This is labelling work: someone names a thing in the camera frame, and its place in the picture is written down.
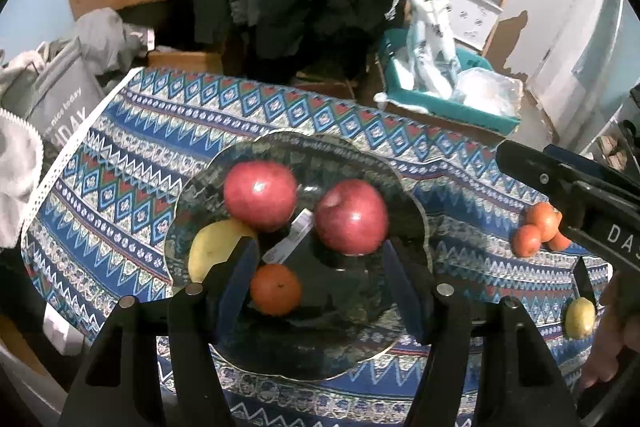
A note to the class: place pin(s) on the teal plastic crate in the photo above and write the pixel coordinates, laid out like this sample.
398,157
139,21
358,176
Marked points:
400,77

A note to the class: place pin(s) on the grey shoe rack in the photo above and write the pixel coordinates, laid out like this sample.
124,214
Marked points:
607,127

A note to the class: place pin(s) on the yellow pear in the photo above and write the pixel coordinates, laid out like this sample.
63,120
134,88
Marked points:
580,319
212,249

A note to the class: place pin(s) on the group of assorted shoes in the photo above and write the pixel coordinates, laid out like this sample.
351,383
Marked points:
612,147

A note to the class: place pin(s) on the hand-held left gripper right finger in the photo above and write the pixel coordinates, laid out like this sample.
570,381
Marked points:
405,294

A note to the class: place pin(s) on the white patterned basket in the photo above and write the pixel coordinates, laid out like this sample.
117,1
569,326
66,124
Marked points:
472,17

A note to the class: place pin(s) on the flat cardboard box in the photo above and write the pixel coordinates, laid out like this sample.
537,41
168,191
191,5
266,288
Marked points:
325,87

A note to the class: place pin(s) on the grey clothes pile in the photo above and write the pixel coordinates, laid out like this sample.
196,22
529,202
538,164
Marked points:
110,42

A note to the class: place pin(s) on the dark glass bowl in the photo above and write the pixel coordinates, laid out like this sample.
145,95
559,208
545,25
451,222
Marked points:
345,297

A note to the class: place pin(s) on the brown cardboard box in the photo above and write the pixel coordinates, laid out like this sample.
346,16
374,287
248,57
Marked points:
450,127

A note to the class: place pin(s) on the white towel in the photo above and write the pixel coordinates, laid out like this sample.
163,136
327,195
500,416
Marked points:
17,157

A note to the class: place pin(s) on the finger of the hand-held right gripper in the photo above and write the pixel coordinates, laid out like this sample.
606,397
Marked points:
540,177
575,157

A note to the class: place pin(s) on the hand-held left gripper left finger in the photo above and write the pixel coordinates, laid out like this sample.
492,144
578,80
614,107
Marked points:
237,292

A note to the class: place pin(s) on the white door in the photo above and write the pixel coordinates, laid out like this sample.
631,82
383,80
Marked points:
555,37

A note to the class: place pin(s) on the grey tote bag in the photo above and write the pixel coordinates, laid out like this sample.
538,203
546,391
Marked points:
65,97

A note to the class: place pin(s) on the clear plastic bag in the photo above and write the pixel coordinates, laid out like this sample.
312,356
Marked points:
487,92

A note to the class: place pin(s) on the orange tangerine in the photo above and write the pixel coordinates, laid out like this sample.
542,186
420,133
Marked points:
526,241
559,241
542,219
275,291

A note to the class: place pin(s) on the red apple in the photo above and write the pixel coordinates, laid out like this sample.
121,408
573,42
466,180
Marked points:
351,219
260,197

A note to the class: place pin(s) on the white printed sack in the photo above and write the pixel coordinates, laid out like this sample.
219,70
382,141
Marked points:
430,17

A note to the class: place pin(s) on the wooden drawer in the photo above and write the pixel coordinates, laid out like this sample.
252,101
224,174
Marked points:
185,61

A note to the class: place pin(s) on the blue patterned tablecloth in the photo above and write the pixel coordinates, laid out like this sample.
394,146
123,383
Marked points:
125,187

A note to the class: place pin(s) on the person's right hand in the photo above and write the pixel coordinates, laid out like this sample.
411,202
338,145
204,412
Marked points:
607,347

